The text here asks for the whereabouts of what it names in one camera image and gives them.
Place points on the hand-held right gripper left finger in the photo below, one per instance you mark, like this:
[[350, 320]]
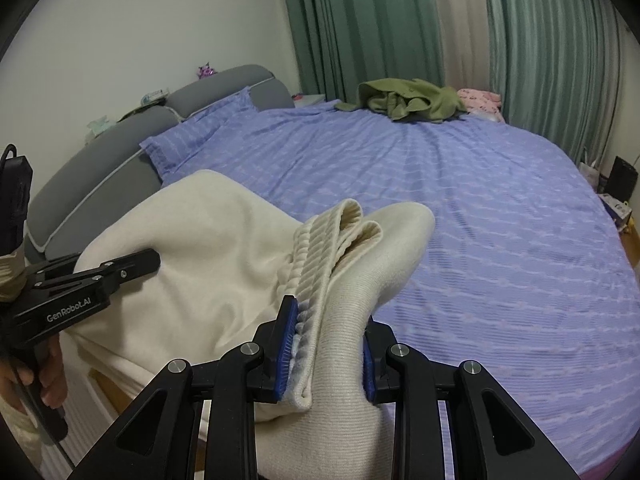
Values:
[[287, 350]]

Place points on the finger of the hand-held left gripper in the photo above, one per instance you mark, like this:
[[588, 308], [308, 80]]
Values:
[[50, 269], [130, 264]]

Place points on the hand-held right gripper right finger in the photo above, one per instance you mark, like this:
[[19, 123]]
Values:
[[369, 370]]

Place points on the person's left forearm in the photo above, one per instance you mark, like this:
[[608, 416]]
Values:
[[15, 435]]

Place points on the person's left hand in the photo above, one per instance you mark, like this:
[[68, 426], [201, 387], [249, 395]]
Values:
[[54, 370]]

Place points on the grey padded headboard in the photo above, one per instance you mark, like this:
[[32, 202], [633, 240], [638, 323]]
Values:
[[75, 180]]

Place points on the purple patterned pillow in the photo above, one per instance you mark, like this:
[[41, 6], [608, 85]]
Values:
[[185, 140]]

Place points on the pale green packet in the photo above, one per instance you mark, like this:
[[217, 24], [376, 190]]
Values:
[[98, 126]]

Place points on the purple patterned blanket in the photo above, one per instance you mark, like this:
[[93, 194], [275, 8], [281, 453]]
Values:
[[475, 260]]

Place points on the white tissue pack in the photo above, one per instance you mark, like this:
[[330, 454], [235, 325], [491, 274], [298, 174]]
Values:
[[155, 96]]

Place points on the purple toy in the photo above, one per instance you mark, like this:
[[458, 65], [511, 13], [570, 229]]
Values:
[[206, 71]]

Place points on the olive green clothes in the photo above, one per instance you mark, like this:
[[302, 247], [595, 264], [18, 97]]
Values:
[[405, 97]]

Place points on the pink cloth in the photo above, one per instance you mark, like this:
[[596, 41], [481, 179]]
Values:
[[480, 100]]

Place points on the pile of white boxes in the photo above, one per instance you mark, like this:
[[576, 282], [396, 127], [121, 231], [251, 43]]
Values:
[[615, 210]]

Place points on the white paper bag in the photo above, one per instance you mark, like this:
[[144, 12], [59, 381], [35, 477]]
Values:
[[590, 175]]

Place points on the black speaker box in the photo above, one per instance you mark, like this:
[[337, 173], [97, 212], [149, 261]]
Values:
[[625, 175]]

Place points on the green curtain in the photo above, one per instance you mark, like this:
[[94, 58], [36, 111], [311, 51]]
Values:
[[360, 25], [550, 50]]

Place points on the beige curtain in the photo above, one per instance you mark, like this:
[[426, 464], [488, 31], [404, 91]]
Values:
[[462, 20]]

